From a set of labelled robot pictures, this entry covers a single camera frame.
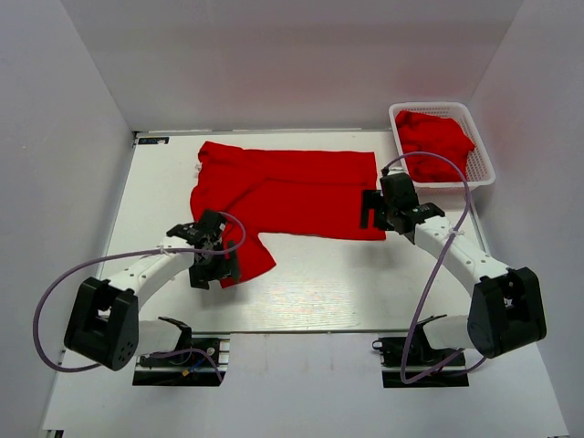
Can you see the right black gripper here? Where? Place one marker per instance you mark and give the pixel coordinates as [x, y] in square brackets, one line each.
[372, 200]

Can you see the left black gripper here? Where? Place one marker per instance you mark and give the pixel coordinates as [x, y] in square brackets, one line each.
[228, 267]

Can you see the red t shirt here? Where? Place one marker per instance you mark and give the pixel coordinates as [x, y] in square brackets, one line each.
[313, 193]

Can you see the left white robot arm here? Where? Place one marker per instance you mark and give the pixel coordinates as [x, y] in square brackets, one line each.
[105, 324]

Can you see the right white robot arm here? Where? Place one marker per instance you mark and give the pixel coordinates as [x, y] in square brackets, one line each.
[506, 311]

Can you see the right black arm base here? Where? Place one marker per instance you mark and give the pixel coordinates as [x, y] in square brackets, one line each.
[420, 358]

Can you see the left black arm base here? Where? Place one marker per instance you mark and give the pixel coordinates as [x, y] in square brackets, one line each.
[191, 360]

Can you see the red shirts in basket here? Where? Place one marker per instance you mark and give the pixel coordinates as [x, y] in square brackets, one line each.
[441, 136]

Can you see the white plastic basket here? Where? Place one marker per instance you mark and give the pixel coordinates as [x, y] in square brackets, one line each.
[479, 168]

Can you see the blue table label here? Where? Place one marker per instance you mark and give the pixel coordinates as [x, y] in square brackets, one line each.
[153, 140]

